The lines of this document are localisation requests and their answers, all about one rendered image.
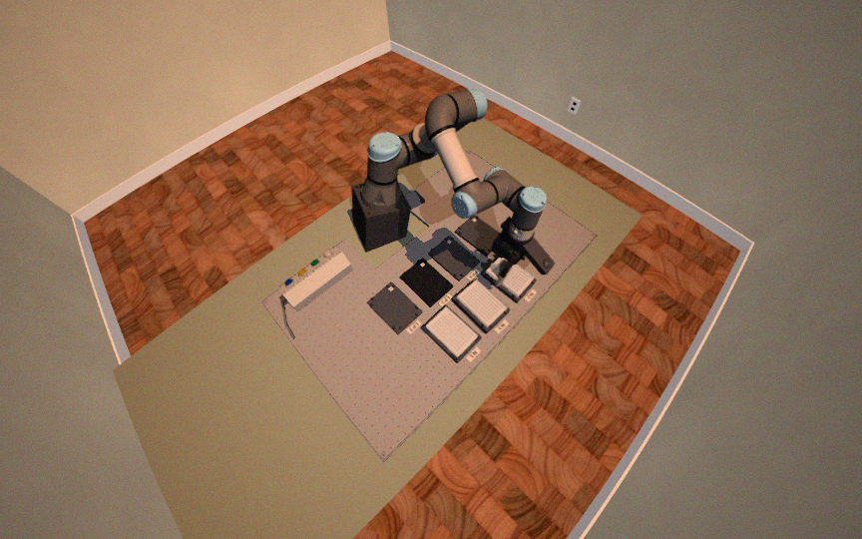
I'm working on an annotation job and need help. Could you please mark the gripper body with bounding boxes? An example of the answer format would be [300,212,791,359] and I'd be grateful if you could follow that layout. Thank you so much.
[491,217,534,265]

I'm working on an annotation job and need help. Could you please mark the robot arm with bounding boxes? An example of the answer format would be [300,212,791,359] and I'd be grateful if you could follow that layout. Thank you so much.
[361,89,555,274]

